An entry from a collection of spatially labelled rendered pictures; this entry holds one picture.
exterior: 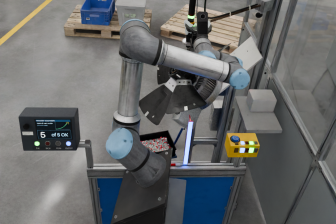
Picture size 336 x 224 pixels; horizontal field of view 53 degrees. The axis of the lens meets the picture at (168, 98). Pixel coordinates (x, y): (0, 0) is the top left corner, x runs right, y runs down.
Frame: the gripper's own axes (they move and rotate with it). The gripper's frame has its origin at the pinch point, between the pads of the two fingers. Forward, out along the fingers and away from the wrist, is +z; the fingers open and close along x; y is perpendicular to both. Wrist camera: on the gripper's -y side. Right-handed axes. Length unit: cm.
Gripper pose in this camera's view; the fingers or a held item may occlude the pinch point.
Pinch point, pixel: (196, 19)
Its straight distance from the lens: 161.8
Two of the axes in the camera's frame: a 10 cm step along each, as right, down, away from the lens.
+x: 10.0, 0.1, 0.8
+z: -0.5, -6.2, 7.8
